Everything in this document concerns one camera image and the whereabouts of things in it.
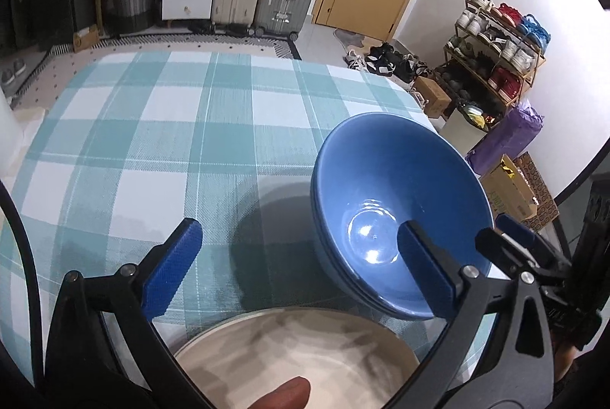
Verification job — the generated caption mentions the white trash bin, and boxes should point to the white trash bin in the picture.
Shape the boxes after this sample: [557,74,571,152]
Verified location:
[441,101,496,157]

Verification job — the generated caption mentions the purple bag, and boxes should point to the purple bag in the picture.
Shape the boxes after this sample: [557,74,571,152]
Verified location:
[466,99,545,176]

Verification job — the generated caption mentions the closed cardboard box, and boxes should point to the closed cardboard box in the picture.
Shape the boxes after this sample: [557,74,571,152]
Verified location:
[412,76,453,119]

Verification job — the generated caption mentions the black cable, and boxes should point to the black cable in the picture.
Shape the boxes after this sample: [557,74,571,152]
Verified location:
[0,180,45,391]

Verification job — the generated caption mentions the open cardboard box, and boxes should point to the open cardboard box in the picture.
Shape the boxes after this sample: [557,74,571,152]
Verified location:
[479,154,539,224]

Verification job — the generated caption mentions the grey slippers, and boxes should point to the grey slippers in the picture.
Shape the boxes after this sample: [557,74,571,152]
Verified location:
[0,58,27,88]

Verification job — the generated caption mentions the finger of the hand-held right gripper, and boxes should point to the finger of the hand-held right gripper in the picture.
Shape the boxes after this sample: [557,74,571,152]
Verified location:
[496,214,573,269]
[475,227,560,283]

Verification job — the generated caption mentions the white sneaker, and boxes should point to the white sneaker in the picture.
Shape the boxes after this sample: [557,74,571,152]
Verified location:
[344,50,369,71]

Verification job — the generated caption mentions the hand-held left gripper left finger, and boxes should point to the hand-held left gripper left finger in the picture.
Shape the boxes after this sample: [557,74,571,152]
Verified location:
[45,217,210,409]

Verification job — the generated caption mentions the grey door mat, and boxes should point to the grey door mat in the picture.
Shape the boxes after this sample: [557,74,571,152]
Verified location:
[334,27,365,50]

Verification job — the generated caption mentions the person's right hand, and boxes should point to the person's right hand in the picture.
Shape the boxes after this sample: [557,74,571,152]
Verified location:
[554,335,580,383]

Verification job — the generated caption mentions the patterned brown box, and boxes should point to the patterned brown box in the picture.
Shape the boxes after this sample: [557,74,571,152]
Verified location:
[515,151,560,233]

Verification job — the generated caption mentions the wooden shoe rack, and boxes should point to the wooden shoe rack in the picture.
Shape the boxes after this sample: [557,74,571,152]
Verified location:
[443,1,549,119]

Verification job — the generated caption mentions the small cardboard box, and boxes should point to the small cardboard box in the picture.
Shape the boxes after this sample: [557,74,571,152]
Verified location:
[71,26,102,53]

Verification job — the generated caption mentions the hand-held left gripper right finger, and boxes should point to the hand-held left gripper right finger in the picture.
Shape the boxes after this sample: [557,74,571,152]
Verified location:
[381,219,556,409]

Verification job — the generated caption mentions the cream plate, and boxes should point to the cream plate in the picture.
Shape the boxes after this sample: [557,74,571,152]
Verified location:
[172,306,421,409]

